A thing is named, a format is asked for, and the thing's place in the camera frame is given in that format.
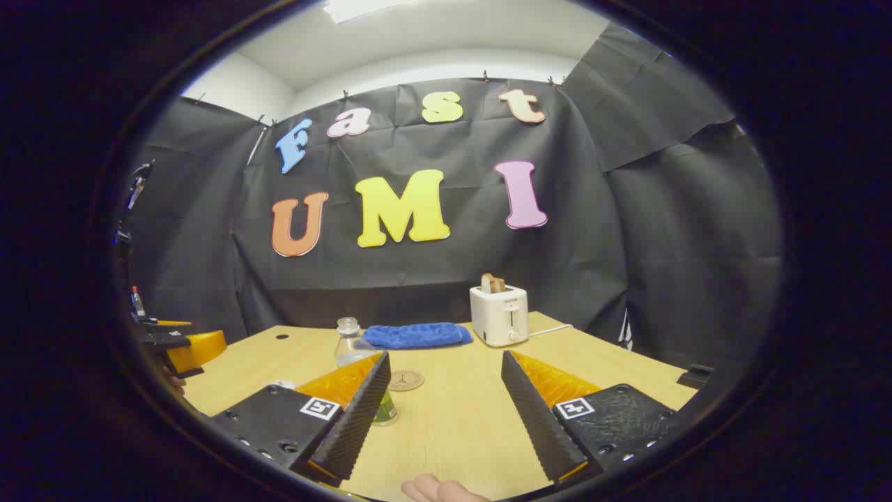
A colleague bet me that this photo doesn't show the white toaster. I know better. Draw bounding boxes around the white toaster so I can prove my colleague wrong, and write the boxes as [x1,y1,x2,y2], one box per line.
[469,284,530,348]

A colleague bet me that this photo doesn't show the small black box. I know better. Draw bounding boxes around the small black box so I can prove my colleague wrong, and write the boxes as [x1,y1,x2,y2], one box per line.
[676,364,716,390]

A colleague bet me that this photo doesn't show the green label water bottle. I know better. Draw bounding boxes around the green label water bottle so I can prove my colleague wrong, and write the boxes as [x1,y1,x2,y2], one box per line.
[334,317,399,427]

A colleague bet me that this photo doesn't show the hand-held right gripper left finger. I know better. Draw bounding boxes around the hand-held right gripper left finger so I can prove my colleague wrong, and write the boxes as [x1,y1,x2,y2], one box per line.
[208,351,392,488]

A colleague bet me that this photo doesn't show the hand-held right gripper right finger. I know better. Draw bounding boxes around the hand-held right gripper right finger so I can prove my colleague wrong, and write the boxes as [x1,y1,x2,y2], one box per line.
[500,350,681,485]

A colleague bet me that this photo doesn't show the blue towel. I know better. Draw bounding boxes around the blue towel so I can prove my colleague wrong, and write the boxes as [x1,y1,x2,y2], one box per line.
[361,322,474,350]

